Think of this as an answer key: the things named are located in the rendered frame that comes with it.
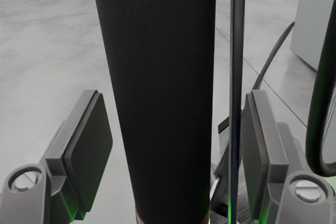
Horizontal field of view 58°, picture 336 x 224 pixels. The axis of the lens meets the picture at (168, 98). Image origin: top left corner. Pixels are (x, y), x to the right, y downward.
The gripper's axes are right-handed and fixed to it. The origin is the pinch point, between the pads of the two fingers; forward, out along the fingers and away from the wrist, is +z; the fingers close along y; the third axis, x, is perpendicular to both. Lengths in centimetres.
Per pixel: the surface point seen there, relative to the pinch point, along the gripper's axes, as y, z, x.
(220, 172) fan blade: 3.7, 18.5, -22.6
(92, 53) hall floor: -128, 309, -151
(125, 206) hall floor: -45, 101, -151
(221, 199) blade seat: 3.9, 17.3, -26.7
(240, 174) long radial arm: 8.7, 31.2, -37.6
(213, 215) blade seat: 2.7, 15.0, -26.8
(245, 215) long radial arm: 8.6, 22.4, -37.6
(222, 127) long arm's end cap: 6, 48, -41
